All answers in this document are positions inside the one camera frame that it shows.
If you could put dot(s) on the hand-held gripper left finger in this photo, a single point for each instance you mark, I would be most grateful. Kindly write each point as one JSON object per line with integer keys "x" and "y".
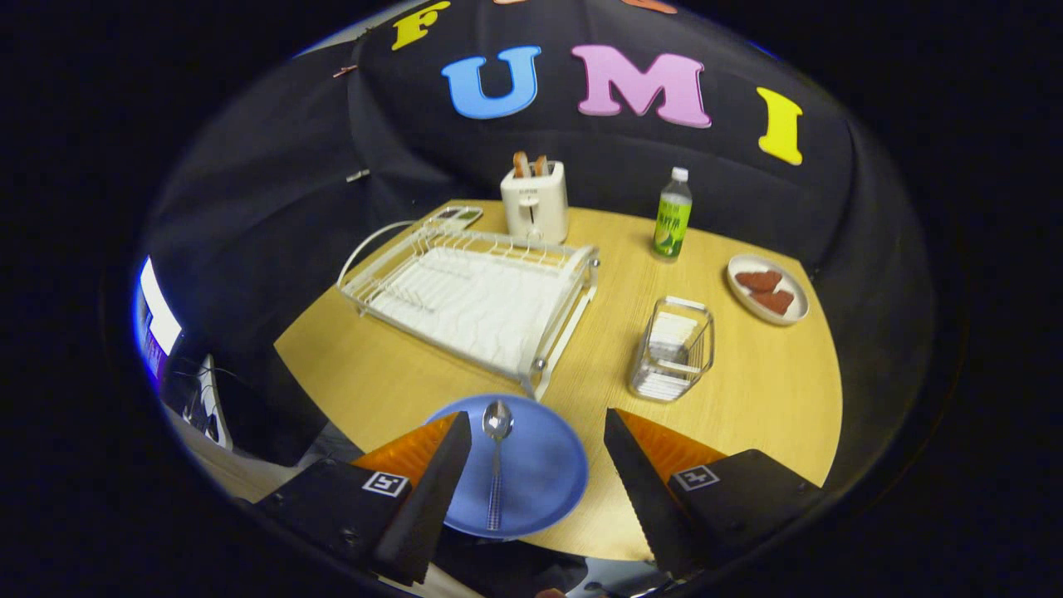
{"x": 432, "y": 498}

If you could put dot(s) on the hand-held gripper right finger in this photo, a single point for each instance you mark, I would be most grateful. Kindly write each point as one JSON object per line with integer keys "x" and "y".
{"x": 644, "y": 498}

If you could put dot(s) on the metal spoon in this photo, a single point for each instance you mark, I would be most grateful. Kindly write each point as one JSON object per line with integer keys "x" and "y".
{"x": 497, "y": 419}

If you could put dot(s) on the blue plate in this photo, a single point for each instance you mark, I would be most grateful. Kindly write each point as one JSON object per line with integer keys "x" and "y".
{"x": 540, "y": 473}

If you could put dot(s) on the white oval plate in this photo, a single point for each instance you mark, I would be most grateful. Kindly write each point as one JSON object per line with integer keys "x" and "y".
{"x": 795, "y": 285}

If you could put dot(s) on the red meat slice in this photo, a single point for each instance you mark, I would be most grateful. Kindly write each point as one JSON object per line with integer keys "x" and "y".
{"x": 774, "y": 302}
{"x": 758, "y": 281}

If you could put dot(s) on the green label drink bottle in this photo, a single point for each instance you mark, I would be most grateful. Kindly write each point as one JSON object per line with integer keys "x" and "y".
{"x": 671, "y": 224}

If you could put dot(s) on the small compartment tray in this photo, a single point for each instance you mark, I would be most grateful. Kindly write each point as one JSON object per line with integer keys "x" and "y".
{"x": 453, "y": 218}

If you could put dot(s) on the white toaster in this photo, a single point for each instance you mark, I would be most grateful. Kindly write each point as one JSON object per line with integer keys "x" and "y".
{"x": 536, "y": 208}

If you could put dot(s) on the computer monitor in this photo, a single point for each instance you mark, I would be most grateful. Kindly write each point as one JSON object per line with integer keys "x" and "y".
{"x": 158, "y": 320}

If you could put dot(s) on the white clothes peg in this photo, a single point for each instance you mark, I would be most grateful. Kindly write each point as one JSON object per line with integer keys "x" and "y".
{"x": 358, "y": 175}

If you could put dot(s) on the toast slice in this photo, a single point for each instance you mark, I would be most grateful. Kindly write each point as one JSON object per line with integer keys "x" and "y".
{"x": 541, "y": 165}
{"x": 521, "y": 164}

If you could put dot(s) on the black backdrop cloth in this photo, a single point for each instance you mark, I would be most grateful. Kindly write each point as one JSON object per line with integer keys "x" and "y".
{"x": 581, "y": 141}

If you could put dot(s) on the pink clothes peg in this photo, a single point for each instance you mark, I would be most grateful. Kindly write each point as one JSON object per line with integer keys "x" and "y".
{"x": 345, "y": 71}

